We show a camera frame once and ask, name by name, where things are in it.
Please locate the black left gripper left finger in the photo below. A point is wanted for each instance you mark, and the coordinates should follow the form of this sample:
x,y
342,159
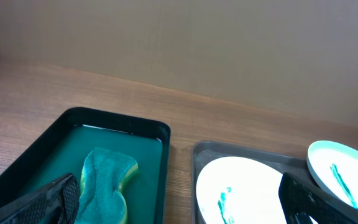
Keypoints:
x,y
55,202

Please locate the black water tray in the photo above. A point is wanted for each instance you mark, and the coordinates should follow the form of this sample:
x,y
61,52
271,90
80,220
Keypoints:
x,y
62,149

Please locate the green yellow sponge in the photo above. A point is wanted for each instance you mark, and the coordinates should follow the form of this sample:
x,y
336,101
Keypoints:
x,y
103,178

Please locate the grey serving tray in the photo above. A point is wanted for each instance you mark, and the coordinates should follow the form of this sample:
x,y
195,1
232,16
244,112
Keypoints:
x,y
206,151

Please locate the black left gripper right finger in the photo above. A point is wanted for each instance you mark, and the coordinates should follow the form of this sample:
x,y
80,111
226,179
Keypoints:
x,y
303,202

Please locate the white plate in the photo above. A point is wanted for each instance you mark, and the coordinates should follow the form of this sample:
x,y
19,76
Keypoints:
x,y
236,189
334,167

